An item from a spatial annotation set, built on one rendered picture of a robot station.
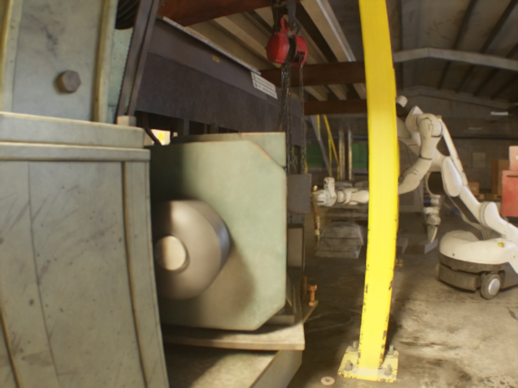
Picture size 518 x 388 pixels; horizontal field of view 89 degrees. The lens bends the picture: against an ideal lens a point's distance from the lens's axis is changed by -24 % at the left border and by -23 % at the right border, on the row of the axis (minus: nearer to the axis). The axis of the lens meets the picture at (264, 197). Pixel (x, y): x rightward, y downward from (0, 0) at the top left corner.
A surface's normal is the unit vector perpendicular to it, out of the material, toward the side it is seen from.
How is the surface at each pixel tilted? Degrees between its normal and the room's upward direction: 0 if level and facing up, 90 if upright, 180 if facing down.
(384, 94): 90
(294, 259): 90
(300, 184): 90
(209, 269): 90
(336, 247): 65
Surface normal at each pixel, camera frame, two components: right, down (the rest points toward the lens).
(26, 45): 0.92, 0.02
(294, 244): -0.07, 0.07
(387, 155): -0.40, 0.07
